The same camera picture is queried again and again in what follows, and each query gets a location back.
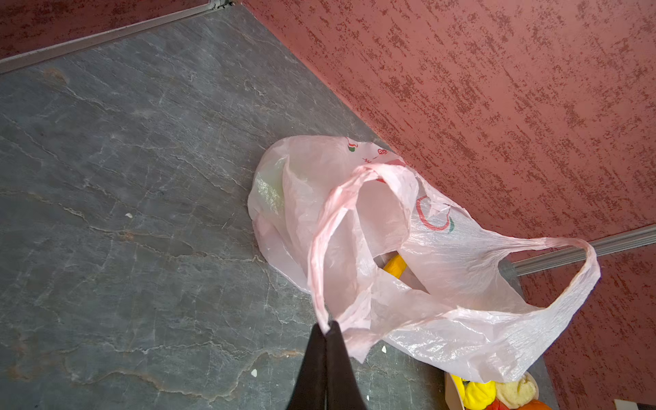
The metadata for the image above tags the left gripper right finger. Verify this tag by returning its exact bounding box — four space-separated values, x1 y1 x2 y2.
326 320 367 410

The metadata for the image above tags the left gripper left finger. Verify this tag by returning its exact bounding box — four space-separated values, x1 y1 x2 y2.
286 325 327 410

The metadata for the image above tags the peach scalloped plate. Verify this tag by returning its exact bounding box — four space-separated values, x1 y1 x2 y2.
444 372 465 410

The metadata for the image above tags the yellow fake banana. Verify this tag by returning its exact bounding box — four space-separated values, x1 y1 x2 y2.
384 255 408 279

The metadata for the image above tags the pink plastic shopping bag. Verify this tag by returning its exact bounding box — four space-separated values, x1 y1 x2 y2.
248 136 601 382

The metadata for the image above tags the red fake apple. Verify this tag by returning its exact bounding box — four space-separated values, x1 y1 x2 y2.
485 399 509 410

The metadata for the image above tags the cream fake pear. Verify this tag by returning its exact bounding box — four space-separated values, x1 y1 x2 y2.
495 372 539 409

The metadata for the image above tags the orange fake tangerine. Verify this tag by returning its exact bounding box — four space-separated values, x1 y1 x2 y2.
518 400 552 410

